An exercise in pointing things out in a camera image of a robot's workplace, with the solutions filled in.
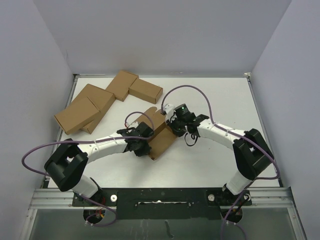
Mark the cardboard box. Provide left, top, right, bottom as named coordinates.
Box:
left=144, top=106, right=177, bottom=160
left=54, top=97, right=100, bottom=135
left=129, top=78, right=163, bottom=104
left=105, top=70, right=139, bottom=102
left=70, top=84, right=116, bottom=134

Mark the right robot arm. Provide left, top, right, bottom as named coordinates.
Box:
left=162, top=104, right=272, bottom=205

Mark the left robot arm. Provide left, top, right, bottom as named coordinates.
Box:
left=44, top=122, right=154, bottom=206

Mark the folded cardboard box front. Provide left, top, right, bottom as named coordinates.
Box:
left=54, top=97, right=100, bottom=135

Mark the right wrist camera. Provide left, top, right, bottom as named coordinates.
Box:
left=161, top=103, right=176, bottom=122

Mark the aluminium table frame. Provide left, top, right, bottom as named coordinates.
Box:
left=22, top=76, right=306, bottom=240

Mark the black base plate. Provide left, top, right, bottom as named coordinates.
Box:
left=72, top=178, right=253, bottom=225

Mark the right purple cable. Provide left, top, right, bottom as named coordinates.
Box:
left=161, top=84, right=280, bottom=240

